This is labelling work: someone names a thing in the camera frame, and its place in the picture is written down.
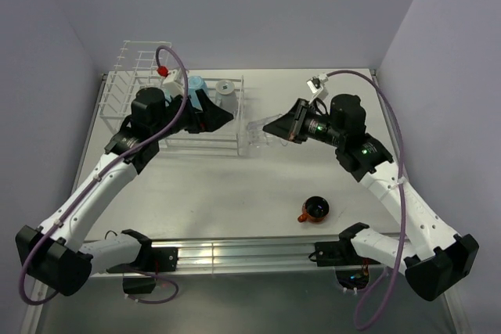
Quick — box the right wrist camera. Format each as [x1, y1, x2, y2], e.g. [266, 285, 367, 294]
[306, 73, 329, 104]

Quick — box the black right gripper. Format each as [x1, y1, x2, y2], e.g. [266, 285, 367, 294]
[264, 97, 345, 147]

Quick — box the white wire dish rack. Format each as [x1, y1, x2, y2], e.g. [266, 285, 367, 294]
[100, 39, 247, 157]

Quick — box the grey footed mug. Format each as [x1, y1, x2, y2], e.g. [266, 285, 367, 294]
[214, 80, 238, 113]

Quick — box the round light blue mug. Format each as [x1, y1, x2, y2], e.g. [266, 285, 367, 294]
[164, 88, 174, 102]

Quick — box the clear glass cup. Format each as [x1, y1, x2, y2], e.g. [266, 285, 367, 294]
[246, 113, 281, 148]

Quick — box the orange and black cup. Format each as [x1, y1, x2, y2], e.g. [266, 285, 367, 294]
[297, 196, 330, 223]

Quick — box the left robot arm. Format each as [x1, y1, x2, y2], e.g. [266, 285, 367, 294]
[15, 87, 233, 305]

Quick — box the aluminium mounting rail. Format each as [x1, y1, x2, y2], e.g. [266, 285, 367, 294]
[37, 234, 451, 278]

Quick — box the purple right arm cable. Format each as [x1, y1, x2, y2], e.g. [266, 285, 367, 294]
[326, 70, 406, 331]

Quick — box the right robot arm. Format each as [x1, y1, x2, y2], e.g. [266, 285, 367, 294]
[263, 94, 479, 301]

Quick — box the faceted light blue mug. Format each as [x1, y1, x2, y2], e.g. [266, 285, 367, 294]
[188, 76, 208, 110]

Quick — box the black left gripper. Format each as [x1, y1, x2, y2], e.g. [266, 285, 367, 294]
[152, 89, 232, 141]

